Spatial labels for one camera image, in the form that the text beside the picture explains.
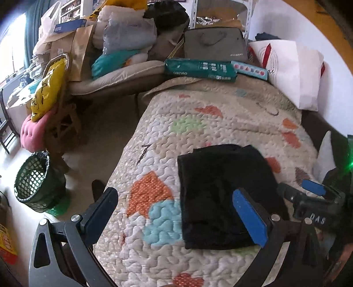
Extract grey plastic wrapped bundle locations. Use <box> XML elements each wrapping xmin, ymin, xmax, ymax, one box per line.
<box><xmin>103</xmin><ymin>18</ymin><xmax>157</xmax><ymax>54</ymax></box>

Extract wooden chair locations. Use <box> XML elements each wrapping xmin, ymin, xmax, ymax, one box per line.
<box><xmin>44</xmin><ymin>53</ymin><xmax>81</xmax><ymax>173</ymax></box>

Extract white cloth piece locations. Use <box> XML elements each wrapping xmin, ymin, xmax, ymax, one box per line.
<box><xmin>312</xmin><ymin>131</ymin><xmax>336</xmax><ymax>183</ymax></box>

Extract green mesh basket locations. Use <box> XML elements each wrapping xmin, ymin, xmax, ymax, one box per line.
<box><xmin>14</xmin><ymin>151</ymin><xmax>71</xmax><ymax>216</ymax></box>

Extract black pants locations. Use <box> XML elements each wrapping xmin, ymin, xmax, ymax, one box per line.
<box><xmin>177</xmin><ymin>144</ymin><xmax>290</xmax><ymax>250</ymax></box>

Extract quilted patchwork bedspread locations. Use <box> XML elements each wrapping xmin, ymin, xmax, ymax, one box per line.
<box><xmin>94</xmin><ymin>76</ymin><xmax>317</xmax><ymax>286</ymax></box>

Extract green long box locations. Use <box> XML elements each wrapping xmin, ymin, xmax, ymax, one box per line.
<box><xmin>165</xmin><ymin>58</ymin><xmax>237</xmax><ymax>83</ymax></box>

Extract white metal shelf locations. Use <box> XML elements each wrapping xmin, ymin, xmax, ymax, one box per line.
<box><xmin>185</xmin><ymin>1</ymin><xmax>258</xmax><ymax>41</ymax></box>

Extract grey laptop bag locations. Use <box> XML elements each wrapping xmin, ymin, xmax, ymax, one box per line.
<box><xmin>184</xmin><ymin>27</ymin><xmax>248</xmax><ymax>62</ymax></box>

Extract brown paper bag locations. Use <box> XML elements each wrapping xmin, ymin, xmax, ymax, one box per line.
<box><xmin>69</xmin><ymin>25</ymin><xmax>94</xmax><ymax>82</ymax></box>

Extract yellow red box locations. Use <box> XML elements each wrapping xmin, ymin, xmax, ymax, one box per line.
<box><xmin>0</xmin><ymin>224</ymin><xmax>18</xmax><ymax>265</ymax></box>

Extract beige lounge cushion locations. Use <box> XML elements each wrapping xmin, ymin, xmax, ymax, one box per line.
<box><xmin>68</xmin><ymin>60</ymin><xmax>165</xmax><ymax>96</ymax></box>

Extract light blue dotted box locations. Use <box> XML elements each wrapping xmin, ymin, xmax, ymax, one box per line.
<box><xmin>231</xmin><ymin>61</ymin><xmax>268</xmax><ymax>81</ymax></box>

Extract blue cardboard box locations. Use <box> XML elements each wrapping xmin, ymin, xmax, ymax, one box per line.
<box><xmin>54</xmin><ymin>19</ymin><xmax>87</xmax><ymax>34</ymax></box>

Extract teal pillow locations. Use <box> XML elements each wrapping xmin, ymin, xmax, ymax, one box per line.
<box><xmin>91</xmin><ymin>50</ymin><xmax>140</xmax><ymax>80</ymax></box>

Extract black shoe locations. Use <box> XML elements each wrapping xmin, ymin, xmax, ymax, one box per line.
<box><xmin>91</xmin><ymin>179</ymin><xmax>106</xmax><ymax>202</ymax></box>

